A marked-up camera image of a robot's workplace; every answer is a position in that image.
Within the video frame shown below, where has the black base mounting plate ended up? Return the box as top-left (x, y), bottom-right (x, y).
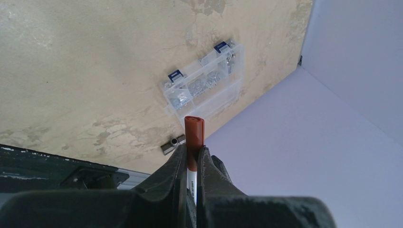
top-left (0, 144), bottom-right (129, 193)

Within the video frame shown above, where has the clear plastic screw organizer box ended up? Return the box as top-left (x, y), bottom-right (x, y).
top-left (160, 39), bottom-right (244, 125)

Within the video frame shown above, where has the aluminium extrusion rail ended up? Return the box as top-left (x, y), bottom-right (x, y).
top-left (117, 169), bottom-right (150, 190)

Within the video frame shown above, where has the red marker cap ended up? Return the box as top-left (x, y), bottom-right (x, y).
top-left (184, 116), bottom-right (204, 171)

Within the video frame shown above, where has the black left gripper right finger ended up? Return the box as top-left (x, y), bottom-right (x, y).
top-left (196, 146), bottom-right (246, 228)

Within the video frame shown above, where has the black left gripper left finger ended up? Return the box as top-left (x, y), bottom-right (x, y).
top-left (132, 145), bottom-right (187, 228)

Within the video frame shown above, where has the white marker pen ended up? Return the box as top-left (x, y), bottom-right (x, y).
top-left (184, 116), bottom-right (204, 205)

